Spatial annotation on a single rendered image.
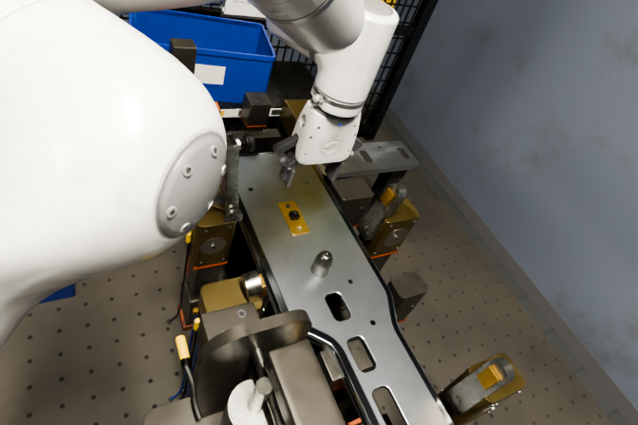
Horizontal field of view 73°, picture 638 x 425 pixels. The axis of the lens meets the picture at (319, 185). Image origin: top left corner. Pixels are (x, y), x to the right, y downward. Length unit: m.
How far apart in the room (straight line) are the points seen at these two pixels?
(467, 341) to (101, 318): 0.89
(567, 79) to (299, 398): 2.11
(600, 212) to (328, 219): 1.64
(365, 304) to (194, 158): 0.62
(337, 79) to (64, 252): 0.48
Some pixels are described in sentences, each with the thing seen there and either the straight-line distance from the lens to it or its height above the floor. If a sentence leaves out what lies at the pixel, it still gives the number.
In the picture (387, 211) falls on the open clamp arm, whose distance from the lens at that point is 0.86.
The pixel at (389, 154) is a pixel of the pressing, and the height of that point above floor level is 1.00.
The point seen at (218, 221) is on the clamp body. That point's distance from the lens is 0.76.
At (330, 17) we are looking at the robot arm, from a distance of 0.42.
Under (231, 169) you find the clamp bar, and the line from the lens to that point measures 0.68.
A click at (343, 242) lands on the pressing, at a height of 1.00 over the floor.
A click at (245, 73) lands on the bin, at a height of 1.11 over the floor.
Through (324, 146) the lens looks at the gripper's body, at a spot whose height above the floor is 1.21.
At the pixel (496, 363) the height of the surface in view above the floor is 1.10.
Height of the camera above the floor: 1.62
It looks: 41 degrees down
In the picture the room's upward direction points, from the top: 22 degrees clockwise
